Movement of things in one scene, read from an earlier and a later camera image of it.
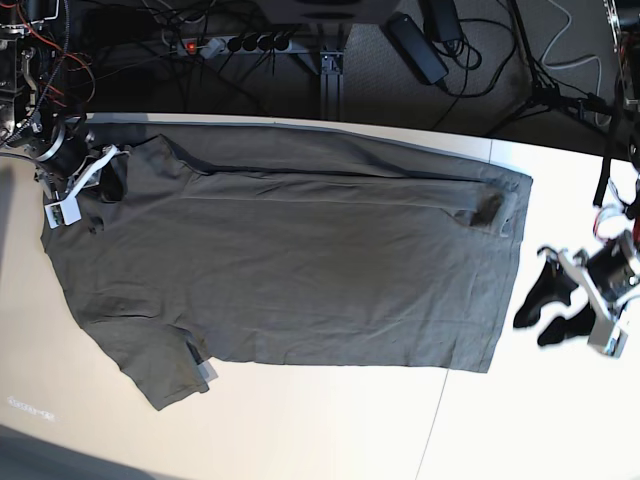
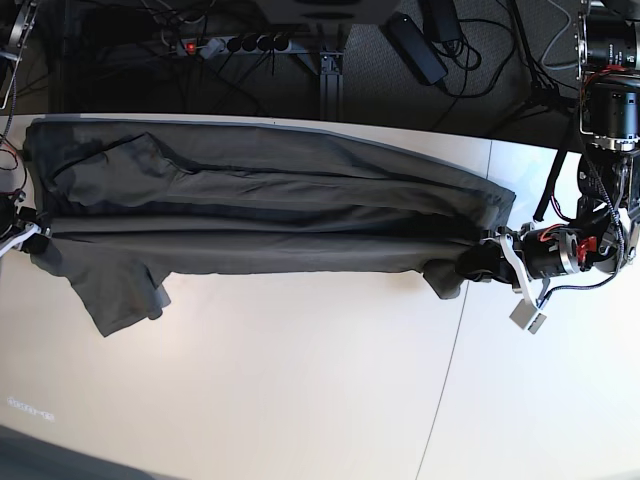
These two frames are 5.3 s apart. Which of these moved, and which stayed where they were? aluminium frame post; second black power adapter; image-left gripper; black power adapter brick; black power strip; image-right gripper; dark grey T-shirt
Moved: dark grey T-shirt; image-right gripper; image-left gripper
Stayed: aluminium frame post; black power strip; second black power adapter; black power adapter brick
